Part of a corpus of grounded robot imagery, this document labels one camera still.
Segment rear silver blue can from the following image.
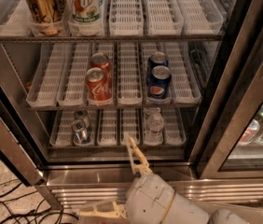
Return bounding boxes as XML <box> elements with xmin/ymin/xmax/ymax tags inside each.
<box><xmin>74</xmin><ymin>109</ymin><xmax>90</xmax><ymax>128</ymax></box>

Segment steel fridge door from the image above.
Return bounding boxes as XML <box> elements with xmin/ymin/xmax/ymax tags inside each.
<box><xmin>0</xmin><ymin>56</ymin><xmax>46</xmax><ymax>187</ymax></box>

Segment gold brown soda can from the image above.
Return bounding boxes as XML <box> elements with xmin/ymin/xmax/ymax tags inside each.
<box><xmin>26</xmin><ymin>0</ymin><xmax>62</xmax><ymax>35</ymax></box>

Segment top wire fridge shelf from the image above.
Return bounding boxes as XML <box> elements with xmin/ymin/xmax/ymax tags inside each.
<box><xmin>0</xmin><ymin>33</ymin><xmax>224</xmax><ymax>44</ymax></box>

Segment red can behind glass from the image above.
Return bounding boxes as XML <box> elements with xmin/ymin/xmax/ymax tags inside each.
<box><xmin>238</xmin><ymin>119</ymin><xmax>260</xmax><ymax>145</ymax></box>

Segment silver blue can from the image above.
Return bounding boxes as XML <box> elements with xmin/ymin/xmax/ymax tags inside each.
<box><xmin>71</xmin><ymin>119</ymin><xmax>90</xmax><ymax>145</ymax></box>
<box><xmin>74</xmin><ymin>109</ymin><xmax>90</xmax><ymax>128</ymax></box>

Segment blue pepsi can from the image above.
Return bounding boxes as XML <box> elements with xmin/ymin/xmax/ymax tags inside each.
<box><xmin>148</xmin><ymin>65</ymin><xmax>172</xmax><ymax>99</ymax></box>
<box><xmin>147</xmin><ymin>51</ymin><xmax>169</xmax><ymax>71</ymax></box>

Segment wire fridge shelf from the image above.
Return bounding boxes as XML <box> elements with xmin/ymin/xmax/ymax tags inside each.
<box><xmin>25</xmin><ymin>104</ymin><xmax>200</xmax><ymax>111</ymax></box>
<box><xmin>0</xmin><ymin>33</ymin><xmax>224</xmax><ymax>44</ymax></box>
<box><xmin>48</xmin><ymin>144</ymin><xmax>184</xmax><ymax>150</ymax></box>

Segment middle wire fridge shelf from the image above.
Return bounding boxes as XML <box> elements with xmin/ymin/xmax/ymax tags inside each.
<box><xmin>25</xmin><ymin>104</ymin><xmax>200</xmax><ymax>111</ymax></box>

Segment red coca-cola can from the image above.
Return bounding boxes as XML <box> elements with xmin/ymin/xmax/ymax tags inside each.
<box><xmin>90</xmin><ymin>52</ymin><xmax>112</xmax><ymax>78</ymax></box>
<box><xmin>86</xmin><ymin>67</ymin><xmax>111</xmax><ymax>102</ymax></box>

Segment rear red Coca-Cola can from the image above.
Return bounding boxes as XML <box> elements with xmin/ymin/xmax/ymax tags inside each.
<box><xmin>90</xmin><ymin>52</ymin><xmax>112</xmax><ymax>78</ymax></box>

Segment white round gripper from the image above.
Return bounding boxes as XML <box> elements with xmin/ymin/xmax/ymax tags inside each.
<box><xmin>79</xmin><ymin>133</ymin><xmax>210</xmax><ymax>224</ymax></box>

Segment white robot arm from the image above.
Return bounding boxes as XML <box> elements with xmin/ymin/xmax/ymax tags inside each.
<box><xmin>79</xmin><ymin>133</ymin><xmax>248</xmax><ymax>224</ymax></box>

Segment bottom wire fridge shelf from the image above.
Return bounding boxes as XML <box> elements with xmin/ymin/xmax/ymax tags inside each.
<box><xmin>48</xmin><ymin>144</ymin><xmax>184</xmax><ymax>150</ymax></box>

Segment front red Coca-Cola can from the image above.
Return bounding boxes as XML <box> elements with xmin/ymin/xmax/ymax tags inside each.
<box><xmin>86</xmin><ymin>67</ymin><xmax>111</xmax><ymax>102</ymax></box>

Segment right clear plastic bin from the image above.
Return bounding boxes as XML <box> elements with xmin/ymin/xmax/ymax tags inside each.
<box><xmin>196</xmin><ymin>202</ymin><xmax>263</xmax><ymax>224</ymax></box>

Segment clear plastic water bottle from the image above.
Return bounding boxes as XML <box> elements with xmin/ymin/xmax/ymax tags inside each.
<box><xmin>145</xmin><ymin>112</ymin><xmax>164</xmax><ymax>146</ymax></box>

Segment black floor cables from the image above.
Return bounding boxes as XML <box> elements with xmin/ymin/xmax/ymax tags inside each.
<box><xmin>0</xmin><ymin>158</ymin><xmax>79</xmax><ymax>224</ymax></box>

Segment front silver blue can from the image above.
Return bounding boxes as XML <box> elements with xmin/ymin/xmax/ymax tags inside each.
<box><xmin>71</xmin><ymin>119</ymin><xmax>90</xmax><ymax>145</ymax></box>

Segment white green 7UP can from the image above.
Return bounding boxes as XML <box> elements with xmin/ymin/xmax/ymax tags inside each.
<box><xmin>69</xmin><ymin>0</ymin><xmax>101</xmax><ymax>23</ymax></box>

